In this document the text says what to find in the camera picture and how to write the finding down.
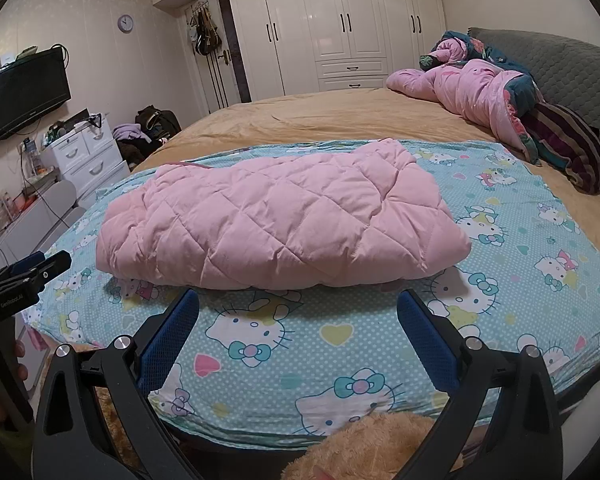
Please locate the striped dark pillow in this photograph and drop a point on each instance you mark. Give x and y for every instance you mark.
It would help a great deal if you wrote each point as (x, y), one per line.
(567, 142)

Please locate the black backpack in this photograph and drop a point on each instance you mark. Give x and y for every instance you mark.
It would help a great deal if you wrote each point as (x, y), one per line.
(158, 124)

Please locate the pink quilted jacket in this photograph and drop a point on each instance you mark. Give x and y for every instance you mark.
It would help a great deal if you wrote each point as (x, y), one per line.
(368, 216)

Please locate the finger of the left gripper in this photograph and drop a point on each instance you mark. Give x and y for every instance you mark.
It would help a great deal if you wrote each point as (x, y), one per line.
(24, 265)
(46, 269)

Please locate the white drawer cabinet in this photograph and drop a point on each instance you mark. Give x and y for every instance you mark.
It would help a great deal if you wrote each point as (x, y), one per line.
(87, 156)

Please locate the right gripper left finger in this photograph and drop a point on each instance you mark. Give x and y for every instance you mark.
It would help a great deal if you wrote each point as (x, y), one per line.
(72, 439)

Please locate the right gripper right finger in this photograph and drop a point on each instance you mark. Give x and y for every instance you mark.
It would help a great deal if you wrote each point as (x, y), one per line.
(523, 439)

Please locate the black wall television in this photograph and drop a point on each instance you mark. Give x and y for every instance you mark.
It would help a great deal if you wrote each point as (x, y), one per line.
(31, 87)

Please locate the brown plush teddy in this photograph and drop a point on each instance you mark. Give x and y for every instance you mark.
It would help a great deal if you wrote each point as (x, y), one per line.
(376, 447)

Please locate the pink crumpled comforter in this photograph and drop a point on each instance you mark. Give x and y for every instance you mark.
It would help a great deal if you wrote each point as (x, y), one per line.
(477, 82)

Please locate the tan bed blanket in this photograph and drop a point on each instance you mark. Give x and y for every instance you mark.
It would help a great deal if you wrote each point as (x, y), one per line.
(366, 114)

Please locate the purple clothing pile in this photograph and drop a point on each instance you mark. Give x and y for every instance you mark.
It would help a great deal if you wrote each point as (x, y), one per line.
(129, 132)

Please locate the door with hanging bags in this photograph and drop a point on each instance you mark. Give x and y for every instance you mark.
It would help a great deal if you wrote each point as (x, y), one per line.
(212, 43)

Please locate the blue Hello Kitty sheet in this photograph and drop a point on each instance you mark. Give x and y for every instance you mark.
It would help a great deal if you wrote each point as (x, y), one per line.
(282, 369)

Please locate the grey low desk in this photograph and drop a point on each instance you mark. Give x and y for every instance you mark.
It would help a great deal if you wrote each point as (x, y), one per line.
(39, 226)

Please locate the white wardrobe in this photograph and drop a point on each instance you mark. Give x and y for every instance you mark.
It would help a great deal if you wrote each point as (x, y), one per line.
(288, 47)

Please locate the round wall clock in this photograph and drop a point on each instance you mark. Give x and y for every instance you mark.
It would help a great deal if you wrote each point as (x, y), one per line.
(125, 23)

